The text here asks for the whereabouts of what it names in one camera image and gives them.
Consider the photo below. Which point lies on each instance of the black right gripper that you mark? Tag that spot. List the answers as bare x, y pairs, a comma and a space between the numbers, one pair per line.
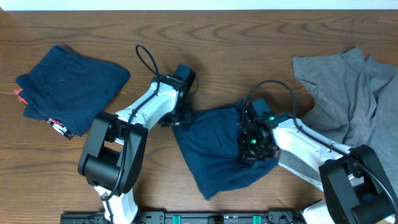
246, 154

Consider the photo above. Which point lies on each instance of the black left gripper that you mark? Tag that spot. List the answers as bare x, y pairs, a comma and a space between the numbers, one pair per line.
175, 118

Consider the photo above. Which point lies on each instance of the navy blue shorts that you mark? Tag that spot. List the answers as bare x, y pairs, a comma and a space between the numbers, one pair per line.
209, 146

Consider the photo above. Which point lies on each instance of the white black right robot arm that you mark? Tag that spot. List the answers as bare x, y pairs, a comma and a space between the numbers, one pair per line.
355, 186

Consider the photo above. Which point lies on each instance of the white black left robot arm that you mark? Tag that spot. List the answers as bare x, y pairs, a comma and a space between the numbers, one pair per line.
112, 156

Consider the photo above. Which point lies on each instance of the grey t-shirt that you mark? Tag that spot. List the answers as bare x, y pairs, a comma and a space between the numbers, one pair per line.
355, 102

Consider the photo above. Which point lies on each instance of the folded navy blue garment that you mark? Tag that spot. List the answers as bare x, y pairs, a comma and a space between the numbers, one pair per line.
71, 88

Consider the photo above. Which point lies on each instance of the folded red patterned garment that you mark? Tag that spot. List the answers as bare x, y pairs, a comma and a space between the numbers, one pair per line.
33, 113

